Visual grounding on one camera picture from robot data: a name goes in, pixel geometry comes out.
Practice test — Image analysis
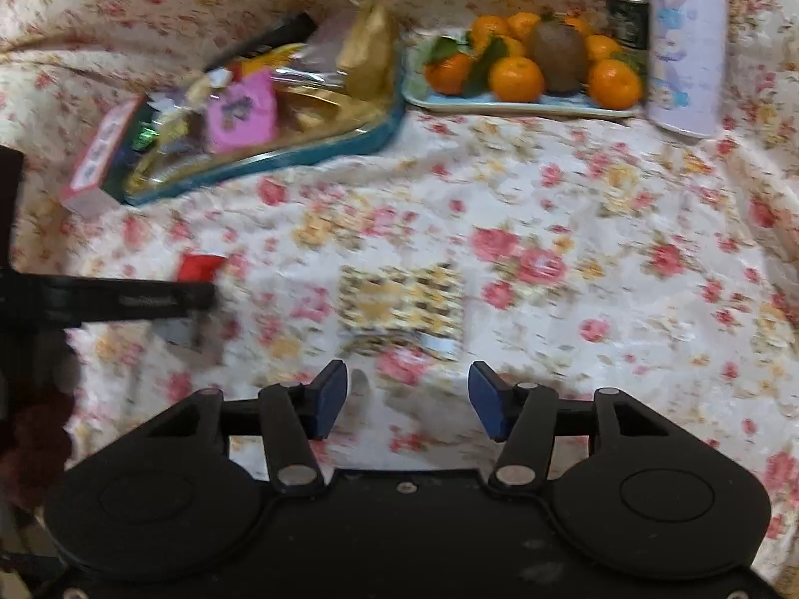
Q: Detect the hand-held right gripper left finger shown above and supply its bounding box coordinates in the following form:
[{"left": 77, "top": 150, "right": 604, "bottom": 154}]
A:
[{"left": 145, "top": 358, "right": 349, "bottom": 493}]

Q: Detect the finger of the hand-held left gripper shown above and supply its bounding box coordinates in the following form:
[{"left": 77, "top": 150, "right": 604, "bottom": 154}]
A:
[
  {"left": 159, "top": 317, "right": 211, "bottom": 350},
  {"left": 37, "top": 273, "right": 217, "bottom": 326}
]

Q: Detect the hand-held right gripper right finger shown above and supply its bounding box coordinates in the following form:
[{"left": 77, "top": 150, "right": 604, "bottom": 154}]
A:
[{"left": 468, "top": 360, "right": 674, "bottom": 493}]

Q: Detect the yellow white patterned packet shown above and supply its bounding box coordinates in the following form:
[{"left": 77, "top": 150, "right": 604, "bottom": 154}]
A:
[{"left": 339, "top": 264, "right": 466, "bottom": 334}]

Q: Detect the pile of mixed wrapped snacks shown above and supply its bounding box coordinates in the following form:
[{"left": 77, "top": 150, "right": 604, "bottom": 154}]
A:
[{"left": 128, "top": 3, "right": 400, "bottom": 194}]

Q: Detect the pink cardboard box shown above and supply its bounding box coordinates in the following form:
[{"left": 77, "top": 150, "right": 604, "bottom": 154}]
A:
[{"left": 59, "top": 96, "right": 147, "bottom": 219}]

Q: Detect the teal tin tray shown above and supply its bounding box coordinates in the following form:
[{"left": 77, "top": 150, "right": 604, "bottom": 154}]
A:
[{"left": 121, "top": 96, "right": 406, "bottom": 207}]

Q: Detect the pink snack packet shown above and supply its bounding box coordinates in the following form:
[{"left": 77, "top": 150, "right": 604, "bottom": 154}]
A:
[{"left": 205, "top": 71, "right": 279, "bottom": 154}]

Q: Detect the pale fruit plate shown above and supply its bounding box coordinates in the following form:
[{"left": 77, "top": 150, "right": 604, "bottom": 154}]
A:
[{"left": 399, "top": 31, "right": 647, "bottom": 118}]

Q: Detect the black snack bar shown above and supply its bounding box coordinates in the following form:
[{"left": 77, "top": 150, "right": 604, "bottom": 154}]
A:
[{"left": 206, "top": 12, "right": 319, "bottom": 69}]

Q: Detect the pile of mandarin oranges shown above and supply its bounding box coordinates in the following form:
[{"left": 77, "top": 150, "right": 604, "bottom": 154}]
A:
[{"left": 424, "top": 12, "right": 645, "bottom": 110}]

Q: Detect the brown paper pouch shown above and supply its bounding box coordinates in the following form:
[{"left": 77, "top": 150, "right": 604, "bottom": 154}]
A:
[{"left": 337, "top": 3, "right": 397, "bottom": 101}]

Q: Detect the brown kiwi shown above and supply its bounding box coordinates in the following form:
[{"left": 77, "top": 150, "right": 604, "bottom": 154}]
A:
[{"left": 529, "top": 20, "right": 591, "bottom": 96}]

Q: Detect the purple thermos bottle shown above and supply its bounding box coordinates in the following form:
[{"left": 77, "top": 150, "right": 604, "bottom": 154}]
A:
[{"left": 643, "top": 0, "right": 728, "bottom": 138}]

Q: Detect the small dark can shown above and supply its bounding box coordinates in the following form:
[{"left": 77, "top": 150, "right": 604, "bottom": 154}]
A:
[{"left": 605, "top": 0, "right": 653, "bottom": 54}]

